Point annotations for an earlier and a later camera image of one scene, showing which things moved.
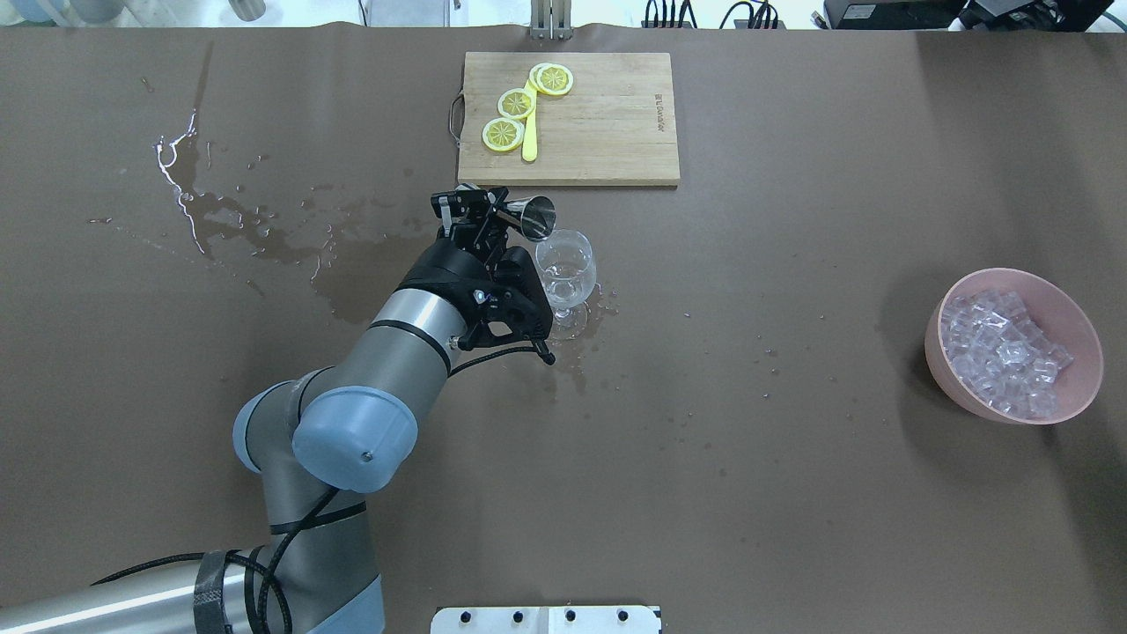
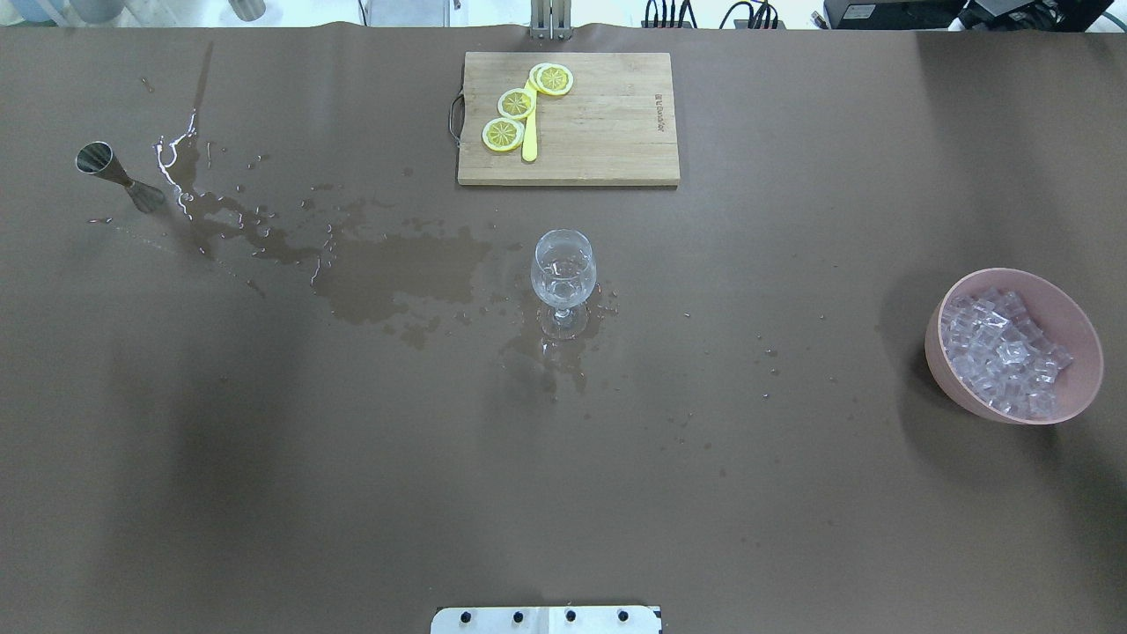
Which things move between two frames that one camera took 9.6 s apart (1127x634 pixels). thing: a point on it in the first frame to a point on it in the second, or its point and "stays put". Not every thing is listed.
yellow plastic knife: (530, 141) stays put
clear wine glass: (566, 264) stays put
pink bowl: (1015, 347) stays put
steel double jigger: (535, 217) to (99, 158)
